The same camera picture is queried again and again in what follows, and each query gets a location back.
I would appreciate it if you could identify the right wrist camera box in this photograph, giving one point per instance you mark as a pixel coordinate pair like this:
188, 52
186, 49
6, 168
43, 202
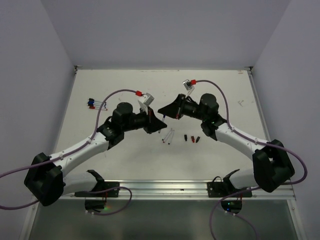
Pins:
189, 86

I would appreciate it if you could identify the aluminium mounting rail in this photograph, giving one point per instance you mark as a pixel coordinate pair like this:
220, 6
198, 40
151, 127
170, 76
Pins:
146, 189

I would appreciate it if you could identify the controller board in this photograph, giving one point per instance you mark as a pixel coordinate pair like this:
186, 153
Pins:
96, 205
232, 206

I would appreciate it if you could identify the right controller board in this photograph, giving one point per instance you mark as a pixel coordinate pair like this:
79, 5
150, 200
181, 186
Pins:
232, 206

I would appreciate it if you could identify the red marker pen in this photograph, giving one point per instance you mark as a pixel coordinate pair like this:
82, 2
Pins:
97, 107
165, 138

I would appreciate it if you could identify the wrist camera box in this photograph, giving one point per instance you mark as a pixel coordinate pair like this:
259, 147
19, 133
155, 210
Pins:
189, 86
145, 100

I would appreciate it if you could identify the blue marker pen top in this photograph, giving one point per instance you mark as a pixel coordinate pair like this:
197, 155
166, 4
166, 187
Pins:
92, 101

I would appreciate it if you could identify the black marker pen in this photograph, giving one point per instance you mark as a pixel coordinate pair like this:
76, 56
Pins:
167, 133
171, 137

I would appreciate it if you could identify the left controller board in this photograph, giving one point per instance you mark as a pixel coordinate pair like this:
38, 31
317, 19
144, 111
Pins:
96, 205

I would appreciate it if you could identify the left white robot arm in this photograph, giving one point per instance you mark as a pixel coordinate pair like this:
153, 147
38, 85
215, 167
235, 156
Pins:
45, 178

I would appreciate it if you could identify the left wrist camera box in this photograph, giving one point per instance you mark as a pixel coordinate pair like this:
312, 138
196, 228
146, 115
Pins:
145, 100

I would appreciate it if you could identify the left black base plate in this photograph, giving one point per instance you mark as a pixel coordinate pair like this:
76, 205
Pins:
101, 186

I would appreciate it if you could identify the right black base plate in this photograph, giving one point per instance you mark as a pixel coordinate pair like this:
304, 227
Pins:
217, 189

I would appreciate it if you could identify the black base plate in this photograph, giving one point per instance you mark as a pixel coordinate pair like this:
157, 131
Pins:
217, 189
101, 186

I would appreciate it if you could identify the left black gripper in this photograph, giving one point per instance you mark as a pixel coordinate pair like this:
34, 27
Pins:
154, 124

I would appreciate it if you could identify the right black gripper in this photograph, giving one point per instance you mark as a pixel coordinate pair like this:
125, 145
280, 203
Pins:
175, 109

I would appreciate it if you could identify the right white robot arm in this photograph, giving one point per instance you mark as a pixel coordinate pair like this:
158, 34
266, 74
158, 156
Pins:
272, 166

